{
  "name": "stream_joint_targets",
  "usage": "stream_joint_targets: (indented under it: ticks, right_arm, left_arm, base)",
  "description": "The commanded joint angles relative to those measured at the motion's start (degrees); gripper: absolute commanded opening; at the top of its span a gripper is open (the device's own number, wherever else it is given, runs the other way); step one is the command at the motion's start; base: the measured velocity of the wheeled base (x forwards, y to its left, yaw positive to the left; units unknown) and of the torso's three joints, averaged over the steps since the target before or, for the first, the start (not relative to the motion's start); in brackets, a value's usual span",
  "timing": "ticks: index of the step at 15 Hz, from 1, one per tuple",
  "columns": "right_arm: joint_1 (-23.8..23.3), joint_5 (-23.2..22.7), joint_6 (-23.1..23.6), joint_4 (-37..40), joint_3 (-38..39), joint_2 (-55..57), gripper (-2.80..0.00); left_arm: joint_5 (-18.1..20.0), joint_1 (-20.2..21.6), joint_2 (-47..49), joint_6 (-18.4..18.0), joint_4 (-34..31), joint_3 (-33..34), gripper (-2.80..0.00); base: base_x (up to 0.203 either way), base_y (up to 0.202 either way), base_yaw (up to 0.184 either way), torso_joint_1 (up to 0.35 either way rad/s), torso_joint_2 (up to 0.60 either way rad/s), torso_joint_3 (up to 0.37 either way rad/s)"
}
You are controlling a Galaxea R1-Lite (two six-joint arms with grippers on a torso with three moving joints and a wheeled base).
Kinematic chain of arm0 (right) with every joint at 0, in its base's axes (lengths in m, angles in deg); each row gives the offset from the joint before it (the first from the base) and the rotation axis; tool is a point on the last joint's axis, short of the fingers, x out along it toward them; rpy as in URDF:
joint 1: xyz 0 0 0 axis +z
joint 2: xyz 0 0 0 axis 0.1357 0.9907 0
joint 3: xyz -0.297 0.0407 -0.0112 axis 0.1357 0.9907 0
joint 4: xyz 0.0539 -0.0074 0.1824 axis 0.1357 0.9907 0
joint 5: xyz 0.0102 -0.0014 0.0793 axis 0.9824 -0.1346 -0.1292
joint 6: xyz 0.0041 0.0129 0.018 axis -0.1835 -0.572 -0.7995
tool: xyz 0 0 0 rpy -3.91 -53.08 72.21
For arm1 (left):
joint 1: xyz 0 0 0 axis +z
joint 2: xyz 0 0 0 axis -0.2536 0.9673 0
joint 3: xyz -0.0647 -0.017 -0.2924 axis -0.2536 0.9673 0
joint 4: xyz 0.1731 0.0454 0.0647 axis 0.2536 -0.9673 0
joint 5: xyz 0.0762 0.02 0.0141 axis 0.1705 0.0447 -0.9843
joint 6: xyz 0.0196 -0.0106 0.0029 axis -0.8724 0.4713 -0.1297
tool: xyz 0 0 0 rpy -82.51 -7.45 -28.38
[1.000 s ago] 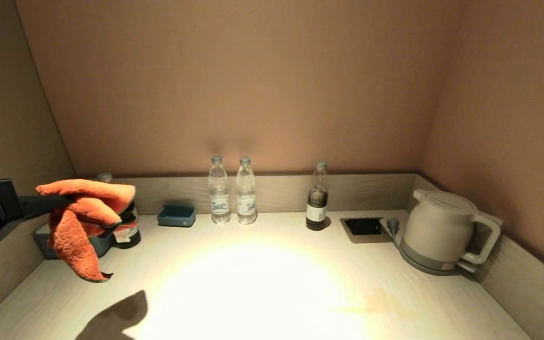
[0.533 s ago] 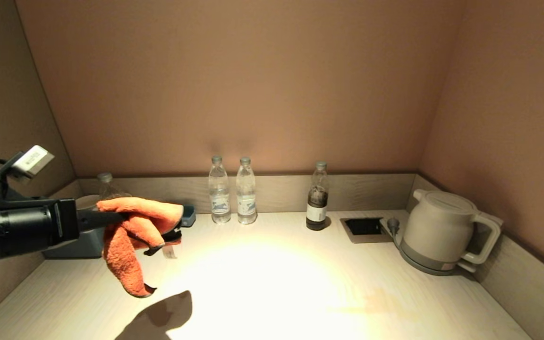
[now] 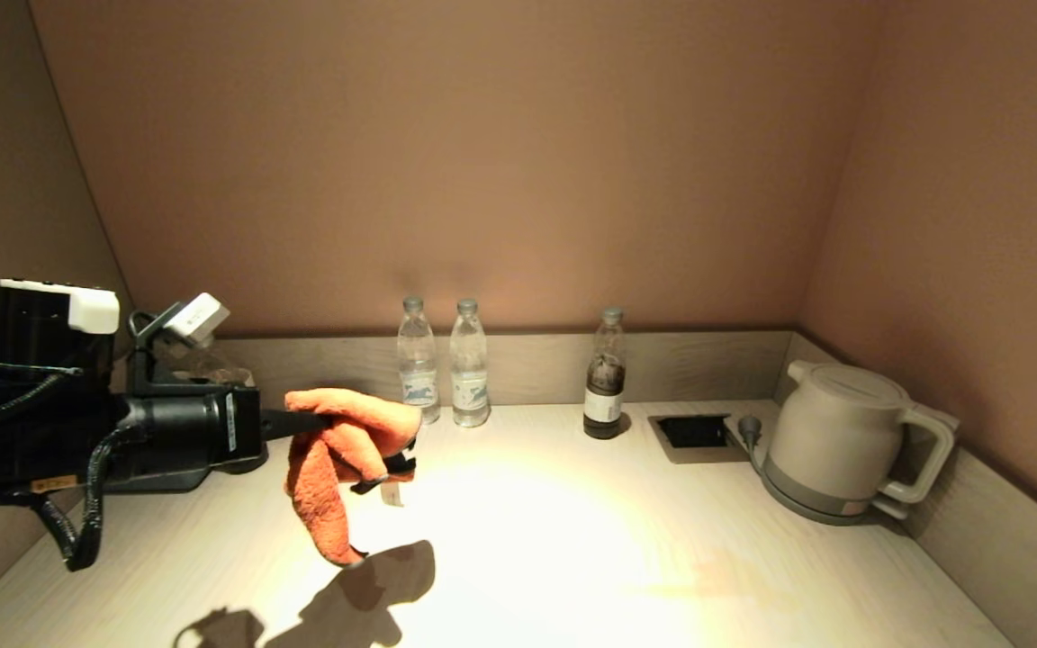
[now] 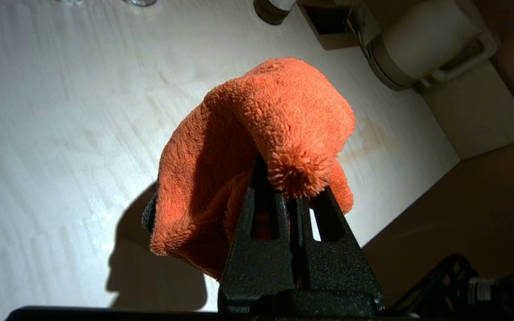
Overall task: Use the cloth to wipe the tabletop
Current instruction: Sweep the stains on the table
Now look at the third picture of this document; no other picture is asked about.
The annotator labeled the orange microfibre cloth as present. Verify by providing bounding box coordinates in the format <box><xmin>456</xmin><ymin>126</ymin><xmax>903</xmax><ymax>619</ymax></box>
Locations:
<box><xmin>284</xmin><ymin>388</ymin><xmax>423</xmax><ymax>567</ymax></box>

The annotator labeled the blue-grey tissue box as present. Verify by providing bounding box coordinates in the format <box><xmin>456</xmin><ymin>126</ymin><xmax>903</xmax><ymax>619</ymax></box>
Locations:
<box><xmin>104</xmin><ymin>454</ymin><xmax>213</xmax><ymax>494</ymax></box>

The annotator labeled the dark drink bottle patterned label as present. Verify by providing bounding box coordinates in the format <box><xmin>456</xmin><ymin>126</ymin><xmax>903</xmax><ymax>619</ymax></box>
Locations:
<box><xmin>163</xmin><ymin>340</ymin><xmax>269</xmax><ymax>475</ymax></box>

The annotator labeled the clear water bottle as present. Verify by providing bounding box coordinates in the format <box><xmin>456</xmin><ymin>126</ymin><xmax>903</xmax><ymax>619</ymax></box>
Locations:
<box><xmin>397</xmin><ymin>297</ymin><xmax>441</xmax><ymax>426</ymax></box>
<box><xmin>449</xmin><ymin>299</ymin><xmax>491</xmax><ymax>428</ymax></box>

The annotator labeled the slim dark bottle white label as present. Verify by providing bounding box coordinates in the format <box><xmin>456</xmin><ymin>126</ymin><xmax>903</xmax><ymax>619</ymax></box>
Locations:
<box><xmin>583</xmin><ymin>307</ymin><xmax>627</xmax><ymax>440</ymax></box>

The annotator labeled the recessed black socket box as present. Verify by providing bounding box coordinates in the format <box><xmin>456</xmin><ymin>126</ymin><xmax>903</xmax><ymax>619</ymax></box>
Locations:
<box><xmin>648</xmin><ymin>413</ymin><xmax>747</xmax><ymax>464</ymax></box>

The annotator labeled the grey power plug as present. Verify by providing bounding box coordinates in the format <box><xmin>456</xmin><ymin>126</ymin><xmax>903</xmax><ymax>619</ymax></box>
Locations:
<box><xmin>724</xmin><ymin>413</ymin><xmax>768</xmax><ymax>471</ymax></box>

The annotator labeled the grey kettle base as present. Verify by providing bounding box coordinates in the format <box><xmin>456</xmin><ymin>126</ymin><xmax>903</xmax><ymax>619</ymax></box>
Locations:
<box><xmin>757</xmin><ymin>450</ymin><xmax>911</xmax><ymax>527</ymax></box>

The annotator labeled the white electric kettle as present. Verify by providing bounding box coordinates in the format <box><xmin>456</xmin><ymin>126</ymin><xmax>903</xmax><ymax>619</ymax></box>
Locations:
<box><xmin>765</xmin><ymin>360</ymin><xmax>960</xmax><ymax>505</ymax></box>

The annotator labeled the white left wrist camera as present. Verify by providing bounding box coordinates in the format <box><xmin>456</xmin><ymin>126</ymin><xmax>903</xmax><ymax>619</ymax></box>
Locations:
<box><xmin>129</xmin><ymin>292</ymin><xmax>231</xmax><ymax>397</ymax></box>

